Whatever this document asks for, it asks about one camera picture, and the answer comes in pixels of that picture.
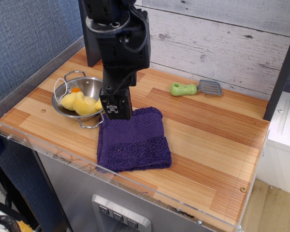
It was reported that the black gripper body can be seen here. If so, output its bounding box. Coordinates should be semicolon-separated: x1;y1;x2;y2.
86;6;150;96

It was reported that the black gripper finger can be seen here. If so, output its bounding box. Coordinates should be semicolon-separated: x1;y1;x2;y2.
99;88;116;120
116;88;132;120

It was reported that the green handled grey spatula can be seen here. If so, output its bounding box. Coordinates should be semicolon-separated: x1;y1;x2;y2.
170;80;222;97

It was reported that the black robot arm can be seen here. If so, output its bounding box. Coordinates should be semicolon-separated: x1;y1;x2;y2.
84;0;151;120

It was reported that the purple terry cloth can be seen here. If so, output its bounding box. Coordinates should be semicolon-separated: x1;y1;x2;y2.
97;107;172;172

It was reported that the yellow plush duck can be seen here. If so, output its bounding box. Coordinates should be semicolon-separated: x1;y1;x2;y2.
61;87;103;116

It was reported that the stainless steel cabinet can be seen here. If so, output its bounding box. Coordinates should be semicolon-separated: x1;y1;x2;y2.
36;152;207;232

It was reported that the silver button control panel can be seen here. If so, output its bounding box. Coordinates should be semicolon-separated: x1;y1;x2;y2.
91;194;152;232

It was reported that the clear acrylic front guard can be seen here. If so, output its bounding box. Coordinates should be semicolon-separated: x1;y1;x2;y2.
0;111;269;232

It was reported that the white side cabinet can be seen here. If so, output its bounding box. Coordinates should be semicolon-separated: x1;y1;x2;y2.
256;92;290;193

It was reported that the stainless steel bowl with handles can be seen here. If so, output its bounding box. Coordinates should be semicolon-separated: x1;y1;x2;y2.
52;71;104;129

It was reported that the dark grey left post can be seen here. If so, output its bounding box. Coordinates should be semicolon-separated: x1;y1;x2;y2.
78;0;101;67

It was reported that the dark grey post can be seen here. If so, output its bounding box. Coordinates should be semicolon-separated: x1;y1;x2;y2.
263;45;290;121
78;0;101;67

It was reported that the dark grey right post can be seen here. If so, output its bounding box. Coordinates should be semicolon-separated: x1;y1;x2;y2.
263;45;290;121

